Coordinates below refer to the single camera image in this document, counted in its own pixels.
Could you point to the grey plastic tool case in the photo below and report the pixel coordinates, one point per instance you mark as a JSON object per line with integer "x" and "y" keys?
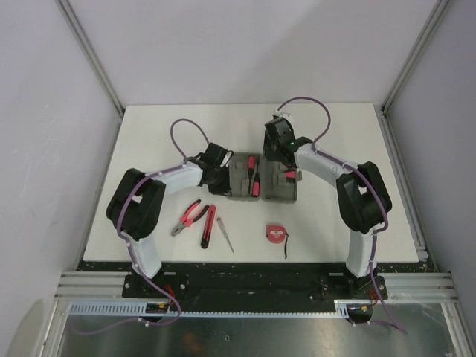
{"x": 273, "y": 187}

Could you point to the clear tester screwdriver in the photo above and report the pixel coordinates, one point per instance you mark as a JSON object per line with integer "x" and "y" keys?
{"x": 224, "y": 233}

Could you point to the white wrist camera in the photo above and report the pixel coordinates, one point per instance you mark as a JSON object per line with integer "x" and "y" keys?
{"x": 281, "y": 114}
{"x": 226, "y": 158}

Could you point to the right aluminium frame post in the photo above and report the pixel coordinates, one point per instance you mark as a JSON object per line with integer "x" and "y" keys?
{"x": 428, "y": 31}

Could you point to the pink handle bit screwdriver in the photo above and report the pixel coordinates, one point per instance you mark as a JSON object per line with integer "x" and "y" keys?
{"x": 250, "y": 166}

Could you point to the pink black pliers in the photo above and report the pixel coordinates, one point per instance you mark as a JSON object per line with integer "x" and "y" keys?
{"x": 192, "y": 214}

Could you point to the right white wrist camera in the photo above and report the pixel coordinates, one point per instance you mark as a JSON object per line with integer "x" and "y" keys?
{"x": 281, "y": 114}

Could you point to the pink black utility knife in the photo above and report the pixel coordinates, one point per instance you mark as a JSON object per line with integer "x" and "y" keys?
{"x": 208, "y": 227}

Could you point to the pink bit holder in case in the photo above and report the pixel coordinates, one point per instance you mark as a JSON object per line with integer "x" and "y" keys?
{"x": 292, "y": 176}

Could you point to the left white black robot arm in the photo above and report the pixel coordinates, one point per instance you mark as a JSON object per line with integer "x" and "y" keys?
{"x": 135, "y": 207}

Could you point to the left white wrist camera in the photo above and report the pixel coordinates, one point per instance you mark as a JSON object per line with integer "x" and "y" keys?
{"x": 226, "y": 158}

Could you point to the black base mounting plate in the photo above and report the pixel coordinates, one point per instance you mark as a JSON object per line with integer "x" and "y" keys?
{"x": 322, "y": 280}

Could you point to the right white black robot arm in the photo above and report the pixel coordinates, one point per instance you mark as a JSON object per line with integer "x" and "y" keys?
{"x": 363, "y": 199}

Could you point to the aluminium frame post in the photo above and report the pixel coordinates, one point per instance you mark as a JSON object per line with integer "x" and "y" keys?
{"x": 76, "y": 28}
{"x": 428, "y": 31}

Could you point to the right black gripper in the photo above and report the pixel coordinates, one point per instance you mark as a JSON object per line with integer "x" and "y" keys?
{"x": 267, "y": 153}

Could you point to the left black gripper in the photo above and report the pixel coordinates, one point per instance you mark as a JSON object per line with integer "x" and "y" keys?
{"x": 225, "y": 189}

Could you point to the red tape measure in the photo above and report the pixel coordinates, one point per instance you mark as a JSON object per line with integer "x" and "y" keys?
{"x": 277, "y": 234}

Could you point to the small pink handle screwdriver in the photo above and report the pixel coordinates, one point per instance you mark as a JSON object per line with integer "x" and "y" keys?
{"x": 256, "y": 188}

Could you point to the left aluminium frame post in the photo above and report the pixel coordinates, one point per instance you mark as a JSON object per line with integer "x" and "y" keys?
{"x": 76, "y": 28}

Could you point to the grey slotted cable duct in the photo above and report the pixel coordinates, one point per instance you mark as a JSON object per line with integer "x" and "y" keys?
{"x": 337, "y": 309}

